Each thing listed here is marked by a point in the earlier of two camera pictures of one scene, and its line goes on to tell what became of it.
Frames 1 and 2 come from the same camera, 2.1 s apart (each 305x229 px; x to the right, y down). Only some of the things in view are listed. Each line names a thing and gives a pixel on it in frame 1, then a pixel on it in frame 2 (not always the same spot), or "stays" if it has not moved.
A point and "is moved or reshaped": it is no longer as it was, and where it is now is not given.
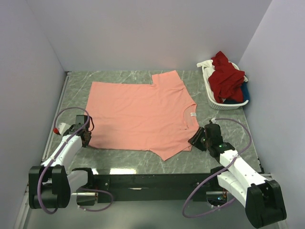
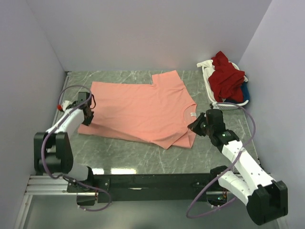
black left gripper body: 86,142 to 89,119
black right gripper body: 199,140 to 201,127
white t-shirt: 208,68 stays
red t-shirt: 226,82 stays
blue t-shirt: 246,95 stays
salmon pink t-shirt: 161,116 is moved or reshaped
